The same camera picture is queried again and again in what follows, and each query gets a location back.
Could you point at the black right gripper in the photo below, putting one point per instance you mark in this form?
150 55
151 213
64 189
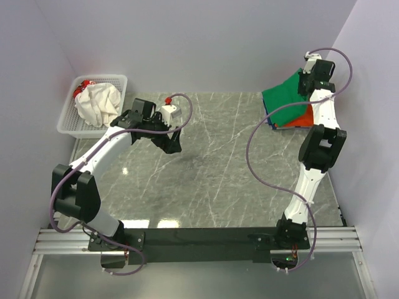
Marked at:
302 76

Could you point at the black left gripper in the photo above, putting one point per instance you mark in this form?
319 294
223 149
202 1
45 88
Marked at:
169 146

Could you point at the green t shirt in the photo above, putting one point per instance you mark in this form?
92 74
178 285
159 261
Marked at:
283 94

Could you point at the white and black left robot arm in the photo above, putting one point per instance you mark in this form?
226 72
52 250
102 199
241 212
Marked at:
74 190

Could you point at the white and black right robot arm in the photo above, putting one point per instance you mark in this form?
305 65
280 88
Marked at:
318 153

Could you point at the folded orange t shirt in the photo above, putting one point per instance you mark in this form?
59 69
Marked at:
304 121

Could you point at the folded blue t shirt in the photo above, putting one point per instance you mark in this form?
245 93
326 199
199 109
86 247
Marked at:
268 120

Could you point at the white crumpled t shirt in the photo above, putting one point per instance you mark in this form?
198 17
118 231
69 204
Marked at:
98 104

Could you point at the white plastic laundry basket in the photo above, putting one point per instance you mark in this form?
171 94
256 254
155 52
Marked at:
71 123

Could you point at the red garment in basket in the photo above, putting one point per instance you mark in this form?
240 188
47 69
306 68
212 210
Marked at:
80 88

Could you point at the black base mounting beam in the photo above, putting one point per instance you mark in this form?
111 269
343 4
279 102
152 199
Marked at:
213 244

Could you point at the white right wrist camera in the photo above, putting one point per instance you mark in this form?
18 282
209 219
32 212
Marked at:
310 61

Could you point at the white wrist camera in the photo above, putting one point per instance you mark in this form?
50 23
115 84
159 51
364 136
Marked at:
169 111
310 61

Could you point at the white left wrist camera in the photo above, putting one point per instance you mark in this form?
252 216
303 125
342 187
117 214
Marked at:
169 111

